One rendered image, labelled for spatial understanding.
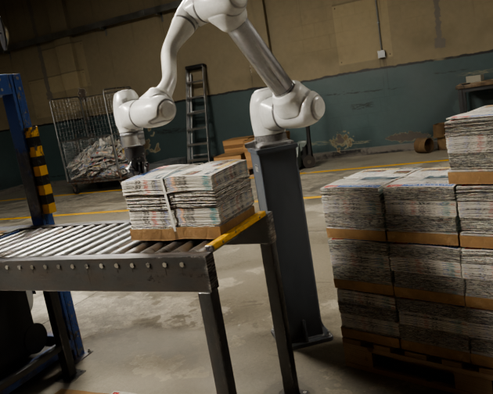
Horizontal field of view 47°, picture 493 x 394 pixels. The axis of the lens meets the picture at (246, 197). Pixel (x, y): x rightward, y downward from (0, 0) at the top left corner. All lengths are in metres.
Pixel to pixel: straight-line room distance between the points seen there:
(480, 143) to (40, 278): 1.62
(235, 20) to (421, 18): 6.72
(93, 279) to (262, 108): 1.13
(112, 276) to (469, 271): 1.26
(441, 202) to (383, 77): 6.87
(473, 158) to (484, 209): 0.18
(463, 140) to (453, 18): 6.80
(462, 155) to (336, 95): 7.12
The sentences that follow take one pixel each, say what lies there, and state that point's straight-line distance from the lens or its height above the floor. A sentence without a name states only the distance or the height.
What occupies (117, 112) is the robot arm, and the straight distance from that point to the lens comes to 2.13.
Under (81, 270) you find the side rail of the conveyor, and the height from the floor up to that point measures 0.76.
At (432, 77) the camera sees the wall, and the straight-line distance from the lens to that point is 8.84.
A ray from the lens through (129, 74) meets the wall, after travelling 10.86.
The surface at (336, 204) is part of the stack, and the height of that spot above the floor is 0.75.
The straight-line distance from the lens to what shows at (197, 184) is 1.88.
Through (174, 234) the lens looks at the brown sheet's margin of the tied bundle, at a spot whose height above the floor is 0.83.
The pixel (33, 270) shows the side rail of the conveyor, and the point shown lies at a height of 0.76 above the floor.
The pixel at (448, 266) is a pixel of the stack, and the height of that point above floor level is 0.52.
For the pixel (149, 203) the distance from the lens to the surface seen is 2.01.
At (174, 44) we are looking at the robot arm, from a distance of 2.30.
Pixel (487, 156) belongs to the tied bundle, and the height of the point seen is 0.93.
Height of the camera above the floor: 1.27
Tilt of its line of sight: 10 degrees down
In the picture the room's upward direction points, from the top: 9 degrees counter-clockwise
